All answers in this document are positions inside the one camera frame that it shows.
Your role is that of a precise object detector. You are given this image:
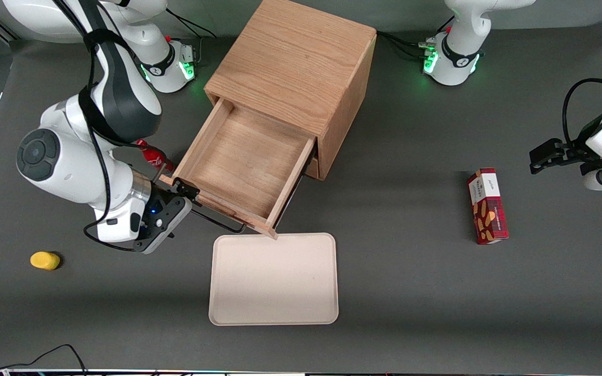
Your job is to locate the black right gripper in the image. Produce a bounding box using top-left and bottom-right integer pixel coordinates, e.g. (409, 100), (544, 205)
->
(147, 178), (200, 216)

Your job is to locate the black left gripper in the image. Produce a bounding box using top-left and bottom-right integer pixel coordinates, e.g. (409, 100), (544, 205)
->
(529, 138), (602, 175)

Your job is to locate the black metal drawer handle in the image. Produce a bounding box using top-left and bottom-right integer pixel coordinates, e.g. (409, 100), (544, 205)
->
(192, 201), (247, 233)

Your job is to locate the wooden drawer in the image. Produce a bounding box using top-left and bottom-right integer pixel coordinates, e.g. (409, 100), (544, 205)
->
(302, 152), (323, 181)
(160, 98), (317, 240)

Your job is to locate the closed wooden drawer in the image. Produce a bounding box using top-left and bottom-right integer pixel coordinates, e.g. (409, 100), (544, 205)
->
(302, 152), (323, 181)

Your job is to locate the wooden drawer cabinet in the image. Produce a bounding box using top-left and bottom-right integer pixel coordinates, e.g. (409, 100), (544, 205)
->
(204, 0), (377, 181)

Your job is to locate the red cola bottle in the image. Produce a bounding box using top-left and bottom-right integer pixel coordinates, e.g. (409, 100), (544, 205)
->
(135, 138), (175, 173)

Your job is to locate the red plaid cookie box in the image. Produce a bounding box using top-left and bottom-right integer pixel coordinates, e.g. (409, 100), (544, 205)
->
(467, 167), (510, 245)

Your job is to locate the beige rectangular tray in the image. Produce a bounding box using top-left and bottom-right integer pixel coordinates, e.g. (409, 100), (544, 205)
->
(209, 232), (339, 326)

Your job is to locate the yellow sponge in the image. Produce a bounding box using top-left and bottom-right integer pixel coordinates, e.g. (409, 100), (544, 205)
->
(30, 251), (62, 271)

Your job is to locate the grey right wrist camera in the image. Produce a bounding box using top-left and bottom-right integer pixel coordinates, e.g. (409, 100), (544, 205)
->
(134, 198), (193, 255)

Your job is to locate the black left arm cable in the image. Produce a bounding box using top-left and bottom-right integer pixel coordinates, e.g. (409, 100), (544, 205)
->
(562, 39), (602, 148)

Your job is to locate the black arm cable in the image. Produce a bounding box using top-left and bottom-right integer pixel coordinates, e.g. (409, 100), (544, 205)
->
(53, 0), (147, 252)
(562, 39), (602, 148)

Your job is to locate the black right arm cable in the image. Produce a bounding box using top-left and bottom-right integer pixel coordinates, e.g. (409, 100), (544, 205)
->
(53, 0), (147, 252)

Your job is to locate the black right base cable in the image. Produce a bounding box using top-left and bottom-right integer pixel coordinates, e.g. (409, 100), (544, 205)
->
(165, 8), (218, 40)

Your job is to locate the black base cable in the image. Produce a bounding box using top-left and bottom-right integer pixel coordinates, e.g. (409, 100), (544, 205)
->
(165, 8), (218, 40)
(377, 16), (456, 58)

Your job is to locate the black left base cable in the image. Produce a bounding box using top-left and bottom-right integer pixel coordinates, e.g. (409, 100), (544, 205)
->
(377, 16), (456, 58)

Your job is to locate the thin black table cable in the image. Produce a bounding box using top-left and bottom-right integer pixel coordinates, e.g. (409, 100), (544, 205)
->
(0, 344), (88, 376)

